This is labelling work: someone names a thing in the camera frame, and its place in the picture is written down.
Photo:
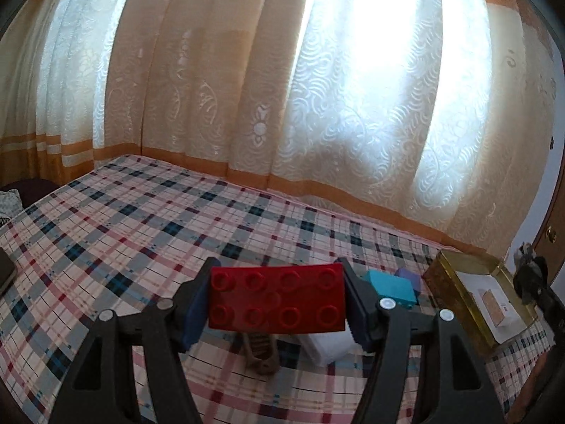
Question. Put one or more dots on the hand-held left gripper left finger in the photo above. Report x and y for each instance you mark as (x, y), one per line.
(196, 318)

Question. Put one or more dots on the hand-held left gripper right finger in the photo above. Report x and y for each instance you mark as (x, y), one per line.
(359, 318)

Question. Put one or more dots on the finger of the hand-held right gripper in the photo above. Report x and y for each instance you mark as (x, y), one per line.
(532, 280)

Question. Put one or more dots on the translucent white plastic box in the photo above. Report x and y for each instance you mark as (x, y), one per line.
(329, 349)

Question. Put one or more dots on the red toy building brick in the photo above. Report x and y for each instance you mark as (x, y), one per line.
(276, 298)

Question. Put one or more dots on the gold metal tin box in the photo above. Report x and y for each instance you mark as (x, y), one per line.
(446, 293)

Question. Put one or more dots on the brown wooden door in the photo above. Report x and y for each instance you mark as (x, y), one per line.
(551, 251)

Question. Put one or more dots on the teal block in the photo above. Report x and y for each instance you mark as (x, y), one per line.
(393, 289)

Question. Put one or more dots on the copper coloured flat box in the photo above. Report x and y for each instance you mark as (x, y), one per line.
(494, 309)

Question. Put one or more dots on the brass door knob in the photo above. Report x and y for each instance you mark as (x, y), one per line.
(550, 232)

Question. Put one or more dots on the white paper liner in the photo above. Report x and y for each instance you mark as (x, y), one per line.
(472, 289)

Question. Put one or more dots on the purple block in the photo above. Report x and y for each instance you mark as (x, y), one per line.
(408, 277)

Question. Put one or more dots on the dark smartphone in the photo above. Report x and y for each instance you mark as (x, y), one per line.
(6, 271)

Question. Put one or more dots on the dark maroon cushion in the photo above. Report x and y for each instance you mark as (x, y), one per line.
(35, 187)

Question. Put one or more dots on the patterned pillow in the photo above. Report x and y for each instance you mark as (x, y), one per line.
(9, 205)

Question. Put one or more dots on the cream patterned curtain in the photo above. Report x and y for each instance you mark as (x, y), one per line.
(265, 75)

